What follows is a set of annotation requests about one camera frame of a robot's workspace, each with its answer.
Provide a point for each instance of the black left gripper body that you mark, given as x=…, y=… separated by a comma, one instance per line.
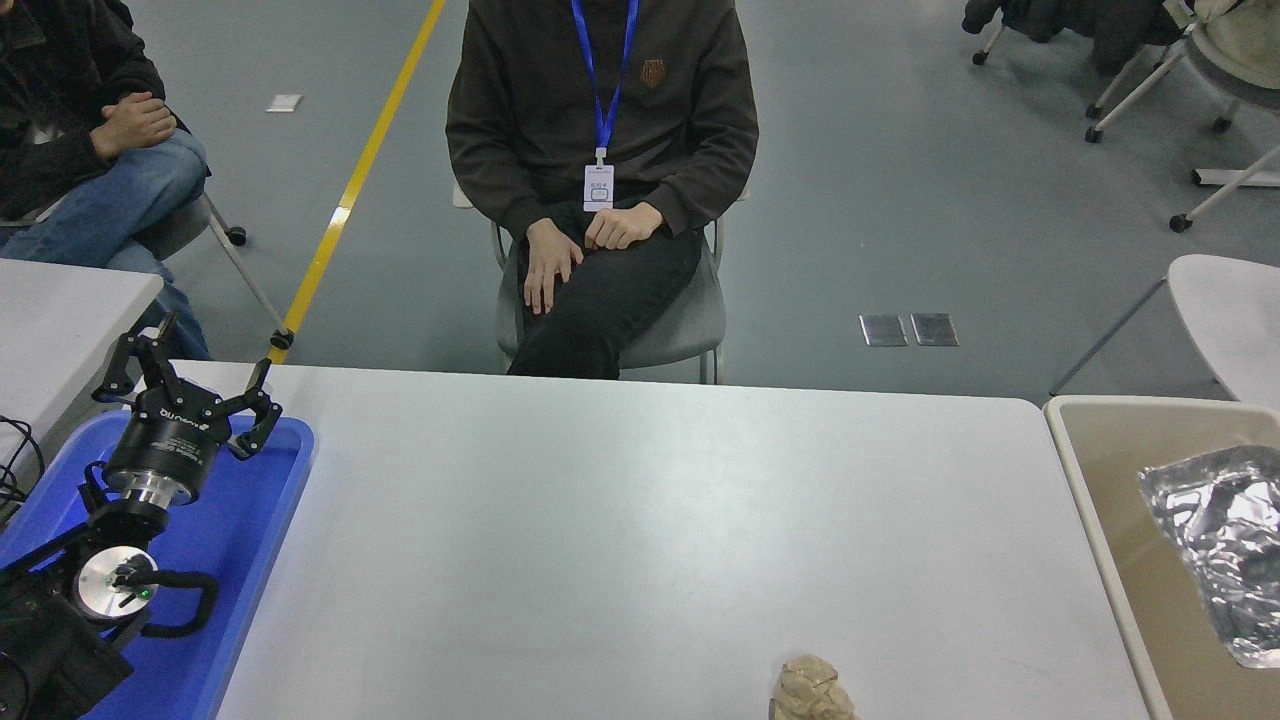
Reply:
x=165, y=445

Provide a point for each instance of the foil tray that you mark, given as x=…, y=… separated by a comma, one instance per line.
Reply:
x=1220, y=530

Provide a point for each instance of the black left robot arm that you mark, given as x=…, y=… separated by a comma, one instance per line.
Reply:
x=45, y=650

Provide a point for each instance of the jeans person's right hand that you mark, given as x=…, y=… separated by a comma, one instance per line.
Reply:
x=120, y=145

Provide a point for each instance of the jeans person's left hand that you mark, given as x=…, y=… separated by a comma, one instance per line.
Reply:
x=145, y=115

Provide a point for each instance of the lanyard person's right hand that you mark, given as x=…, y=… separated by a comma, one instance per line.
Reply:
x=550, y=268

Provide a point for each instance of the lanyard person's left hand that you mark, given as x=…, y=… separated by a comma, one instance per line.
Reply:
x=625, y=227

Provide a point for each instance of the white side table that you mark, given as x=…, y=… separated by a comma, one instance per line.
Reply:
x=50, y=330

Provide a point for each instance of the blue plastic tray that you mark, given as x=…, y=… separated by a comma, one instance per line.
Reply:
x=250, y=520

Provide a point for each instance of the grey wheeled office chair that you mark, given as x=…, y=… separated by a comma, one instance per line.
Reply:
x=185, y=225

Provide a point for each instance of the seated person in jeans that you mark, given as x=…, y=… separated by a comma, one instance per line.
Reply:
x=60, y=200

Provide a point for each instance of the grey chair with metal legs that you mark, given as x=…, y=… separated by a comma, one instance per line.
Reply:
x=680, y=330

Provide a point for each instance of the crumpled tan paper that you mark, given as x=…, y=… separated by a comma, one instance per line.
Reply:
x=810, y=690

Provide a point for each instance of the metal floor socket plate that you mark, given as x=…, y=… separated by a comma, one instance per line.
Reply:
x=883, y=330
x=934, y=329

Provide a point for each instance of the white-legged office chair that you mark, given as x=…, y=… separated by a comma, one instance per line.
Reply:
x=980, y=58

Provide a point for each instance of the large pale bin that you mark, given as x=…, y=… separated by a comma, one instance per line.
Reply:
x=1120, y=480

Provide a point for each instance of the dark coat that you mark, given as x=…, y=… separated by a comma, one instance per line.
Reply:
x=1100, y=25

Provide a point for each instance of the white shell chair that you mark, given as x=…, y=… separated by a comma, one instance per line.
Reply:
x=1230, y=310

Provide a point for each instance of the white wheeled chair base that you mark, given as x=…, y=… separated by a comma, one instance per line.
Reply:
x=1235, y=178

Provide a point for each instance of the grey chair with white legs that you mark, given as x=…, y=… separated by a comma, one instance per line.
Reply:
x=1240, y=80

